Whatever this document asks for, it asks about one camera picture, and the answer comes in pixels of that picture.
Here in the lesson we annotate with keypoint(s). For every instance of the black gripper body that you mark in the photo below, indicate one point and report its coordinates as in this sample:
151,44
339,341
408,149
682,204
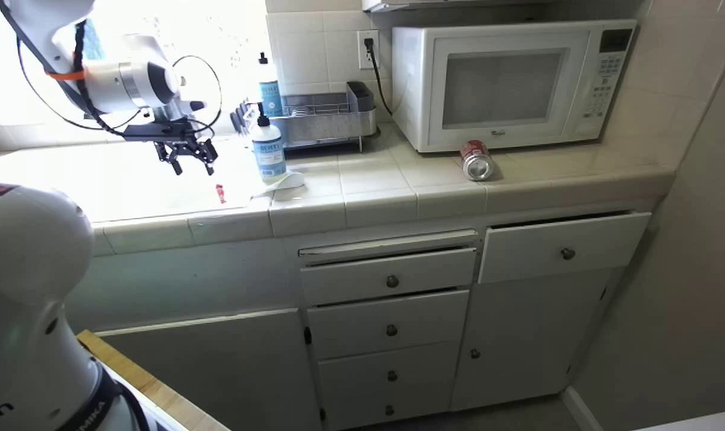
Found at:
170,131

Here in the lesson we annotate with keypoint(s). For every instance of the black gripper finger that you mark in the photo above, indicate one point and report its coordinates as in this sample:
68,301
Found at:
174,159
207,157

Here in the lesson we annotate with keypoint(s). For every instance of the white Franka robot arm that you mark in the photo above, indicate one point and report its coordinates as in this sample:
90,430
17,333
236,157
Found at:
26,263

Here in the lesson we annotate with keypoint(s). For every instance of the white double sink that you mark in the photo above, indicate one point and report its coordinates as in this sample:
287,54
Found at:
123,188

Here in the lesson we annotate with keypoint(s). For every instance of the white pump bottle blue label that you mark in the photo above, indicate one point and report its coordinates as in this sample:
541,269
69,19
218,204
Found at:
269,151

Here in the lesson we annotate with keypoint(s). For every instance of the tall white blue squeeze bottle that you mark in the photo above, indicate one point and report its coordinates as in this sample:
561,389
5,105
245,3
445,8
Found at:
272,92

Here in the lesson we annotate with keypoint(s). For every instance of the white pull-out board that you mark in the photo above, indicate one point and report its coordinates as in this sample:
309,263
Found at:
387,244

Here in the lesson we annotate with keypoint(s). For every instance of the large white cabinet door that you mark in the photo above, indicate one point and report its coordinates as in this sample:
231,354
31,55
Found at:
232,366

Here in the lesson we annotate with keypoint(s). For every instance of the round dark drawer knob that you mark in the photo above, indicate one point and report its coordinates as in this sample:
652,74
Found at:
390,374
388,409
475,352
390,329
390,280
568,251

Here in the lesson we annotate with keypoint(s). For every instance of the wooden table edge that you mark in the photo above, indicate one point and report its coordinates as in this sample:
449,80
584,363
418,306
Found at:
148,389

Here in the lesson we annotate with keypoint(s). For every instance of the white under-cabinet fixture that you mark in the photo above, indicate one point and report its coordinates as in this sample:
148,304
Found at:
449,6

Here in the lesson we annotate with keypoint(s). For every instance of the white microwave oven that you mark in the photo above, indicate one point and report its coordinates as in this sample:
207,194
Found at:
519,87

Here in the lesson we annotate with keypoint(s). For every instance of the narrow white cabinet door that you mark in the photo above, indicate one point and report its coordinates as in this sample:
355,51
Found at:
537,336

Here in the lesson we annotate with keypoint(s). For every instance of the wide white cabinet drawer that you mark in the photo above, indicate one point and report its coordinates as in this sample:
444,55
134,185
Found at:
601,243

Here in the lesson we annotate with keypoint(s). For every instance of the white window frame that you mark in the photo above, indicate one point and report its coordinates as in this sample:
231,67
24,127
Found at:
218,38

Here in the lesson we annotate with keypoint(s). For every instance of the white wall outlet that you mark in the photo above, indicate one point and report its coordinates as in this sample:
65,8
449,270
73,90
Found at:
367,48

